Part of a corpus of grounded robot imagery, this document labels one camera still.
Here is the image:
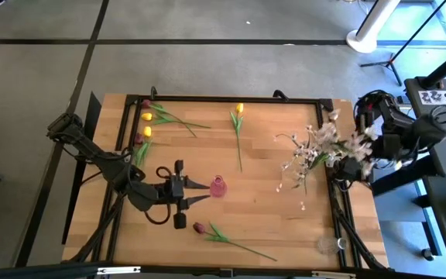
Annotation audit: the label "white round pillar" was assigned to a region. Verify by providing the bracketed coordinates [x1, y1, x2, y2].
[345, 0, 402, 54]

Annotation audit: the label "black tripod stand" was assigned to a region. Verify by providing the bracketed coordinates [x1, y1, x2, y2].
[359, 0, 446, 87]

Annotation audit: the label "white artificial flower bunch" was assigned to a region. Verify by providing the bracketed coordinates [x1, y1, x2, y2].
[273, 108, 381, 197]

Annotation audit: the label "black side panel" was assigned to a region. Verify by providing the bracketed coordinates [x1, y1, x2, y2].
[60, 91, 103, 246]

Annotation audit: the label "black cable loop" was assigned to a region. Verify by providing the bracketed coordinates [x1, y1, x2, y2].
[155, 166, 174, 182]
[143, 201, 173, 226]

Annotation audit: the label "yellow artificial tulip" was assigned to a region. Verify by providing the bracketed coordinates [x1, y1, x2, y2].
[134, 126, 154, 167]
[229, 102, 246, 173]
[140, 112, 211, 129]

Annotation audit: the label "black aluminium table frame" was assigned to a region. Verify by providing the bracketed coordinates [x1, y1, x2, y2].
[66, 92, 389, 272]

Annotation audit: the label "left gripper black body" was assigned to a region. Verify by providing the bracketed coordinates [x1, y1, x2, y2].
[156, 159, 188, 230]

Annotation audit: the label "white printed sticker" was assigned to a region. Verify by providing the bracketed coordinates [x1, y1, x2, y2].
[417, 89, 446, 106]

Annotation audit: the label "clear glass vase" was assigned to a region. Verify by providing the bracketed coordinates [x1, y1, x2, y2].
[317, 236, 348, 256]

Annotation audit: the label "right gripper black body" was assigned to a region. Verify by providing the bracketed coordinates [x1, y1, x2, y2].
[333, 157, 365, 183]

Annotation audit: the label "pink ribbed glass vase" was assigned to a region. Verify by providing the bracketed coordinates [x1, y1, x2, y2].
[209, 174, 228, 198]

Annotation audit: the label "green stems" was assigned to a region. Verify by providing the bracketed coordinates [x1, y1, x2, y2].
[192, 221, 278, 263]

